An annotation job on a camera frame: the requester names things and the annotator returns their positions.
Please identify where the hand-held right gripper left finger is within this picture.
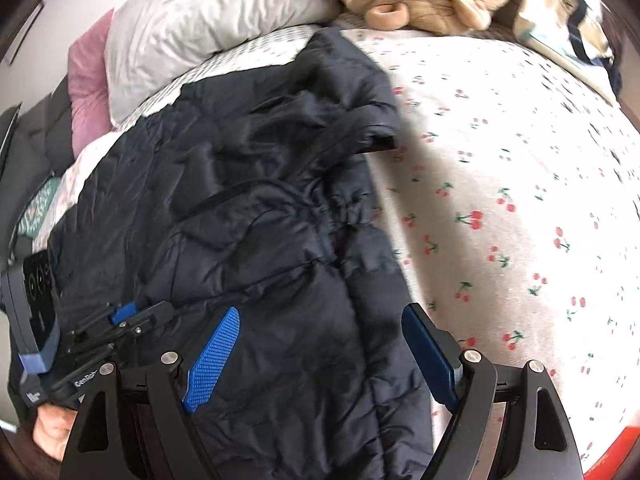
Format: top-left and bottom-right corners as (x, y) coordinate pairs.
(59, 306), (242, 480)

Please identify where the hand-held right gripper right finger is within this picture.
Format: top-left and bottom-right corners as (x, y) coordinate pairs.
(401, 303), (583, 480)

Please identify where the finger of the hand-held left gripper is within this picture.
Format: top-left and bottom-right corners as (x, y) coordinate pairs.
(75, 301), (140, 337)
(107, 301), (177, 352)

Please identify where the dark navy puffer jacket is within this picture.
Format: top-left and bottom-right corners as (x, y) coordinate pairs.
(10, 27), (436, 480)

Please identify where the person's left hand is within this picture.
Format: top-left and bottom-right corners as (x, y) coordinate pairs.
(32, 402), (77, 461)

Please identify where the teal patterned cloth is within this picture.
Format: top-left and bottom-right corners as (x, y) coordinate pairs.
(17, 180), (63, 238)

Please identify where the dark grey cloth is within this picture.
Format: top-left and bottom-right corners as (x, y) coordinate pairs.
(0, 80), (76, 266)

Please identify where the cherry print bed sheet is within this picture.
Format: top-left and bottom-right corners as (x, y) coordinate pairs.
(47, 22), (640, 480)

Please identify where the red object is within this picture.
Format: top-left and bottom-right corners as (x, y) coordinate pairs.
(582, 435), (636, 480)

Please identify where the pink pillow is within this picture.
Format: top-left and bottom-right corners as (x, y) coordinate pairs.
(67, 10), (118, 148)

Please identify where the white pillow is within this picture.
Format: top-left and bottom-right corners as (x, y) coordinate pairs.
(105, 0), (346, 123)

